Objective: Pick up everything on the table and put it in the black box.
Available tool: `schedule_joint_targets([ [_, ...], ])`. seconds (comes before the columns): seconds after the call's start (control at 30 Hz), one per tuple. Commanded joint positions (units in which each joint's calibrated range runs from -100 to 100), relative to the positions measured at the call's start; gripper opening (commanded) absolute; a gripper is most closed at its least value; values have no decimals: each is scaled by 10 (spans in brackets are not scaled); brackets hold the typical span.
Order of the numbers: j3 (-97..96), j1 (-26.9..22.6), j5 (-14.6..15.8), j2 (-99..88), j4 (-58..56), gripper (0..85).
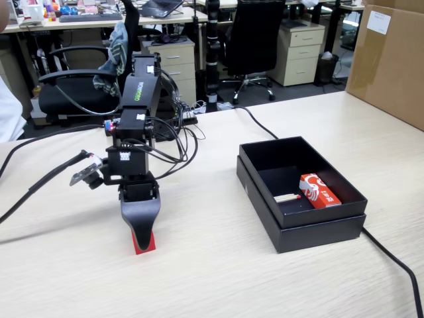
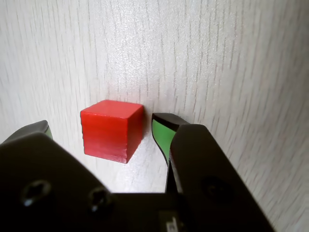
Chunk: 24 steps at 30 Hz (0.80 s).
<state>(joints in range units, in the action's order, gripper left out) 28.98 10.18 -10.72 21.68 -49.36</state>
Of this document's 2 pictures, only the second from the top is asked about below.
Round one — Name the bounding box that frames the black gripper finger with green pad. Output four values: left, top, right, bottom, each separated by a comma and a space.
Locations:
0, 119, 122, 232
151, 112, 276, 232

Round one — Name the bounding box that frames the red wooden cube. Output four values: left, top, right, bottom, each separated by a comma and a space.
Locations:
80, 99, 145, 163

